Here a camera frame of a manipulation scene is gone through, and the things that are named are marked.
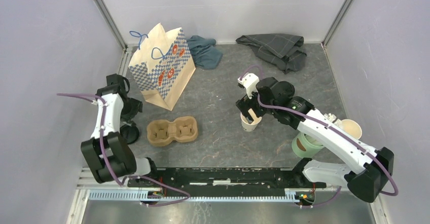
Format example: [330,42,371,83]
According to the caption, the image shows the white paper cup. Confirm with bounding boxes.
[341,119,363,140]
[240,112,262,132]

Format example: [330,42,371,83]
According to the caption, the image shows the black coffee lid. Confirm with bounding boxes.
[120,124,140,144]

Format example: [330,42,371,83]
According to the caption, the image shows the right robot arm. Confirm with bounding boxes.
[236,73,399,203]

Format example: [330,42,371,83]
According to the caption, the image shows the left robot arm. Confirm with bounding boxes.
[81,74,159,187]

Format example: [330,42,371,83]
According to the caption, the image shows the checkered paper takeout bag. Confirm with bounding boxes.
[129,23,196,111]

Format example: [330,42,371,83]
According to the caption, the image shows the brown cardboard cup carrier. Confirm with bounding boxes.
[147,116,199,147]

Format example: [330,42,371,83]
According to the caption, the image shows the blue cloth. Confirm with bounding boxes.
[187,35,223,69]

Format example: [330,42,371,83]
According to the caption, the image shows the grey plaid cloth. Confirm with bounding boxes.
[236,33,307,74]

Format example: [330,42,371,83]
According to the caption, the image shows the green cup holder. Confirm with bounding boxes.
[292,132,324,158]

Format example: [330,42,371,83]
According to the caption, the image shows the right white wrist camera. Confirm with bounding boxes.
[237,72,260,99]

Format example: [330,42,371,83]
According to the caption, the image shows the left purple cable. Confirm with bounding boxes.
[56,93,191,208]

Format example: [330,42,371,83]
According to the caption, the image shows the purple cable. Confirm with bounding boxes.
[239,64,400,209]
[56,93,191,208]

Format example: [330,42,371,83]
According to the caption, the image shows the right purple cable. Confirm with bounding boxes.
[239,64,400,209]

